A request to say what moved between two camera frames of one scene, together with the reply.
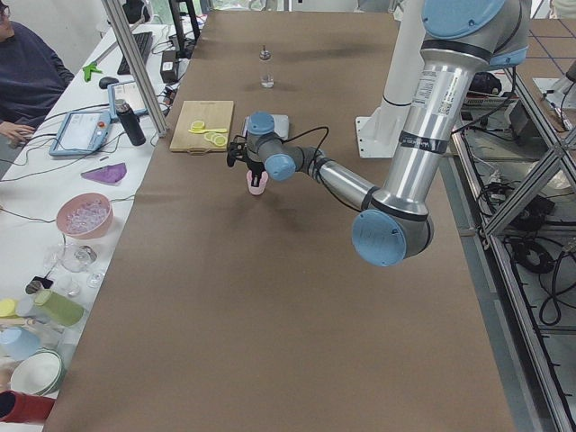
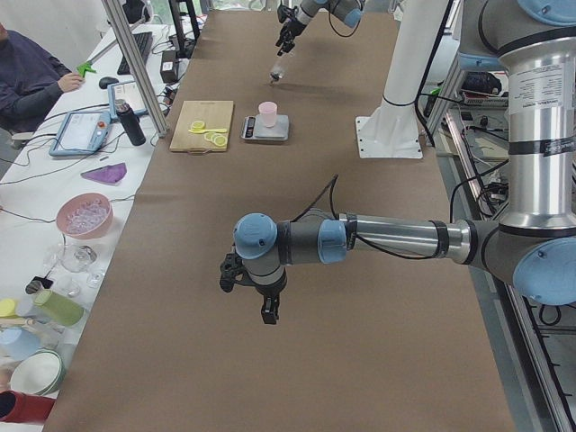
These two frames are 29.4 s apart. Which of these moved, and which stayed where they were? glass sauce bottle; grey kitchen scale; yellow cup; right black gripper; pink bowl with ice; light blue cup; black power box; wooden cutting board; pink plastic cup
Moved: glass sauce bottle; pink plastic cup; right black gripper
Stayed: wooden cutting board; yellow cup; pink bowl with ice; grey kitchen scale; black power box; light blue cup
